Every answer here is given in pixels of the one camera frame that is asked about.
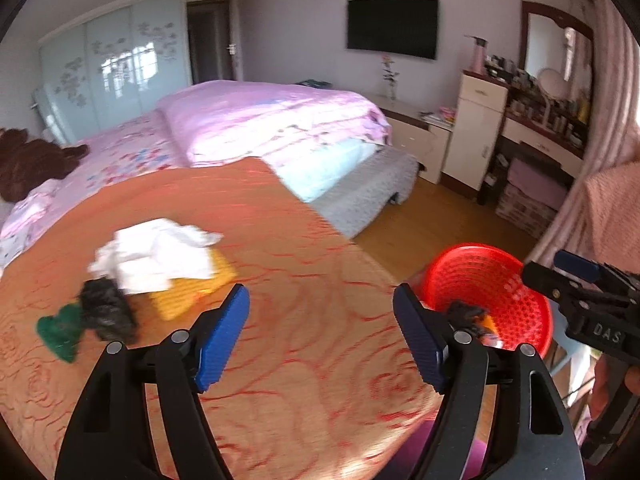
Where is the white tissue paper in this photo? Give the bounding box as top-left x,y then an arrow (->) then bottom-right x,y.
114,218 -> 224,295

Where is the pink folded quilt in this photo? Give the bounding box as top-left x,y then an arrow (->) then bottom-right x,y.
157,80 -> 392,166

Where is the pink knitted garment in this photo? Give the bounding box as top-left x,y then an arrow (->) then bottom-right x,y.
586,162 -> 640,274

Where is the dark bedroom door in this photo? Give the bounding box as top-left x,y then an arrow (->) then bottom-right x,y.
186,0 -> 235,84

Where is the dressing table with mirror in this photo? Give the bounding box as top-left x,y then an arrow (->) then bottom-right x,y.
477,1 -> 594,210

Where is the purple cushioned vanity stool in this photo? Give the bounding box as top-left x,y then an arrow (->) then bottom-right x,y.
508,158 -> 568,211

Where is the round white vanity mirror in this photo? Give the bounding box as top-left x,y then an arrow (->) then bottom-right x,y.
537,67 -> 568,127

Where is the green yellow scouring sponge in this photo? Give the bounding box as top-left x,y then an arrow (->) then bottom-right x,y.
36,304 -> 85,363

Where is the pink thermos bottle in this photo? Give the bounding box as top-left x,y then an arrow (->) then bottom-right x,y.
466,35 -> 487,75

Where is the wall mounted black television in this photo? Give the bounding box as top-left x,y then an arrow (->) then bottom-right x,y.
346,0 -> 439,61

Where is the low white tv cabinet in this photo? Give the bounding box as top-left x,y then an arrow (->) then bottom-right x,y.
364,93 -> 451,184

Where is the pink curtain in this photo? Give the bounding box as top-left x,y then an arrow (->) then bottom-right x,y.
527,0 -> 639,266

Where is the rose in glass vase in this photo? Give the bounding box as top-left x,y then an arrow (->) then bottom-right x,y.
382,54 -> 399,101

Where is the bed with grey base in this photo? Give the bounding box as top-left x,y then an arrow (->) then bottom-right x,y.
1,106 -> 419,266

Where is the orange rose pattern tablecloth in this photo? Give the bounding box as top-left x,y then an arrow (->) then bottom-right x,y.
0,156 -> 444,480

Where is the right hand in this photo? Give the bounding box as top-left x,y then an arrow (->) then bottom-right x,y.
589,353 -> 640,424

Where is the white tall cabinet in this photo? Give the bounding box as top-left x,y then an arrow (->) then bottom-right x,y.
442,70 -> 508,192

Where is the red plastic mesh basket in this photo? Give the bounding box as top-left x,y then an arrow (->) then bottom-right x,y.
419,243 -> 553,356

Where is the glass sliding door wardrobe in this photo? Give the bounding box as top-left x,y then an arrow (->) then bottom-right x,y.
34,0 -> 192,144

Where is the brown plush bear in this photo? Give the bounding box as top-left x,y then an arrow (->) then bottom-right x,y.
0,128 -> 90,204

